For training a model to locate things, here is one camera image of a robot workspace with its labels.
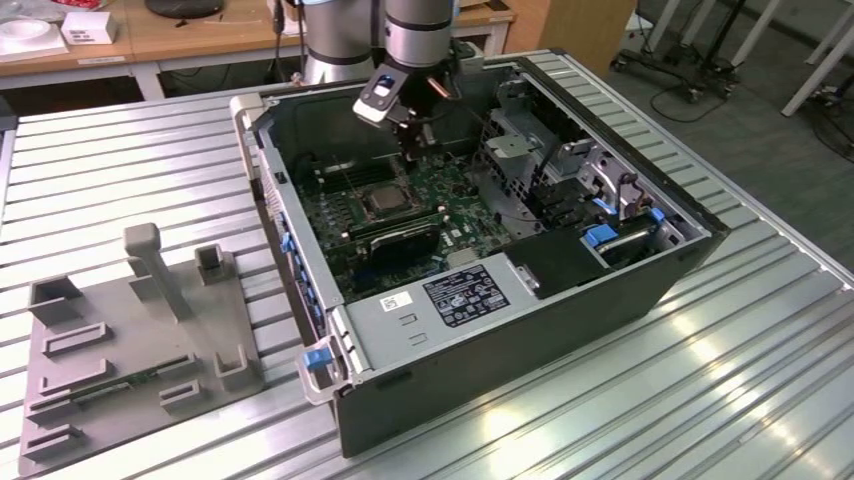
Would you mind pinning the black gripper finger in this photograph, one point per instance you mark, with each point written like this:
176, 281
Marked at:
414, 142

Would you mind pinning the silver CPU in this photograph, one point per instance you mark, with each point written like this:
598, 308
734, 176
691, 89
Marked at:
387, 199

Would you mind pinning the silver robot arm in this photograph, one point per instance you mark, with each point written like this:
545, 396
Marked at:
417, 35

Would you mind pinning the RAM slot with white clips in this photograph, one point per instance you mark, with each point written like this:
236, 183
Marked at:
374, 165
374, 176

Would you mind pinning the CPU socket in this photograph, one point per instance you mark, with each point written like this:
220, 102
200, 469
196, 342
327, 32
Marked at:
395, 220

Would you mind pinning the blue slot retainer tab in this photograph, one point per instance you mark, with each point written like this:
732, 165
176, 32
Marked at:
286, 244

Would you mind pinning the perforated metal drive cage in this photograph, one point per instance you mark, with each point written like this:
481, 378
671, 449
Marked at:
507, 150

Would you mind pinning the green motherboard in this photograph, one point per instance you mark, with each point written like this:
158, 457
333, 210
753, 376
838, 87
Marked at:
461, 220

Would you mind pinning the black expansion card with fan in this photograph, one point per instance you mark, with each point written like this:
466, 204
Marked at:
401, 245

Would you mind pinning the small silver chipset heatsink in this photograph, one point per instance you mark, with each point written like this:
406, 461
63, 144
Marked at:
462, 257

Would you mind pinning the wooden cabinet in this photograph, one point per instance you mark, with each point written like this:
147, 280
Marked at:
581, 30

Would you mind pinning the small blue clip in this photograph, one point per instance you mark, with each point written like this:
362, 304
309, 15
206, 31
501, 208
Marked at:
601, 205
655, 216

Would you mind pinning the black rating label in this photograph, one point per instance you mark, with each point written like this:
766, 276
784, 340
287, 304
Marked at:
467, 295

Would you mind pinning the black plastic shroud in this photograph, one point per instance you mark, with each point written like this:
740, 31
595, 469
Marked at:
554, 265

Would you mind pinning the white barcode sticker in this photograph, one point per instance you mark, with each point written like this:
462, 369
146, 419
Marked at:
395, 303

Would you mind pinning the wooden desk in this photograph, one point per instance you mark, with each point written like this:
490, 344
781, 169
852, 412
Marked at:
200, 35

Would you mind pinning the grey power supply unit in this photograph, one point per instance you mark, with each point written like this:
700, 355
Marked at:
381, 325

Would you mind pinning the black round object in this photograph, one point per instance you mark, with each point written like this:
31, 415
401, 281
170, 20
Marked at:
183, 6

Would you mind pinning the black wheeled stand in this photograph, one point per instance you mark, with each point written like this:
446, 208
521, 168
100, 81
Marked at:
714, 62

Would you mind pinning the blue case latch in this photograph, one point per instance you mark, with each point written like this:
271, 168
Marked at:
315, 361

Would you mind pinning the white cardboard box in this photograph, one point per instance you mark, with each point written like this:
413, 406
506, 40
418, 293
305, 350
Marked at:
87, 27

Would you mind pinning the black and grey PC case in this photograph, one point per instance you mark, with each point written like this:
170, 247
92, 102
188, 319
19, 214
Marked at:
501, 390

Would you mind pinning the red patterned bag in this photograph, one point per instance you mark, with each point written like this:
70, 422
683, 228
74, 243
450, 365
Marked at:
80, 3

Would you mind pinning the grey parts rack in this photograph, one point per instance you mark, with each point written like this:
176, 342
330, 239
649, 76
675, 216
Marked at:
134, 350

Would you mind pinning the white bowl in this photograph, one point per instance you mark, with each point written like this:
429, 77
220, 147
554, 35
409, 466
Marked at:
27, 32

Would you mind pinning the white table leg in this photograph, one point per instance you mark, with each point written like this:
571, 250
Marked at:
821, 75

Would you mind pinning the green RAM stick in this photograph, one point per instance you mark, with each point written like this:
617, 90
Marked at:
114, 386

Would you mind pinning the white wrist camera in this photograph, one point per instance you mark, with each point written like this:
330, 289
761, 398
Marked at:
381, 97

